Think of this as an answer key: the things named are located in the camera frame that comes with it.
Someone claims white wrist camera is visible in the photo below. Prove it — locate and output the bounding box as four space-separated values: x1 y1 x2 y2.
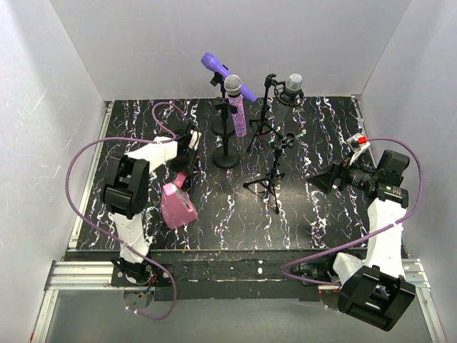
346 133 371 165
189 130 201 150

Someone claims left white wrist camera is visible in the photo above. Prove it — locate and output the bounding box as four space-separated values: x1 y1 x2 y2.
189 130 201 150

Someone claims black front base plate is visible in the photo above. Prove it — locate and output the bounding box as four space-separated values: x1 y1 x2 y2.
110 248 343 301

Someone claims pink microphone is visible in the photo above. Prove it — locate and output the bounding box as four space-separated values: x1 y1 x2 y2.
174 171 188 189

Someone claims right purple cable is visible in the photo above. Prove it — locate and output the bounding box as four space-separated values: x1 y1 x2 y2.
281 137 425 289

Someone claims silver microphone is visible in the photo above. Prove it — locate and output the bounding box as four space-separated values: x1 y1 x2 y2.
282 74 305 106

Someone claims black round-base stand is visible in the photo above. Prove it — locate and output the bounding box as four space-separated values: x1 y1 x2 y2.
212 96 240 170
210 72 235 136

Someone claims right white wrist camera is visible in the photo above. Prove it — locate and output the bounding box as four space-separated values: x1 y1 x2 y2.
346 133 371 165

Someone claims purple glitter microphone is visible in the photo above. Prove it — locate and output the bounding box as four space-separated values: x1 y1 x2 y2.
224 74 247 138

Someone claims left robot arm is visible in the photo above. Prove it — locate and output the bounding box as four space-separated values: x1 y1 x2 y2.
101 121 201 285

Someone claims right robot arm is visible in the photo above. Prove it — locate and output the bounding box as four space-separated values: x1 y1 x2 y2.
307 150 416 332

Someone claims pink microphone holder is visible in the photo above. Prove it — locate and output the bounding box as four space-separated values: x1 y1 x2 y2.
160 182 198 229

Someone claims black tripod shock-mount stand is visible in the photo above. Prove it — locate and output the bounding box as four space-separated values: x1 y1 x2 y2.
246 74 305 153

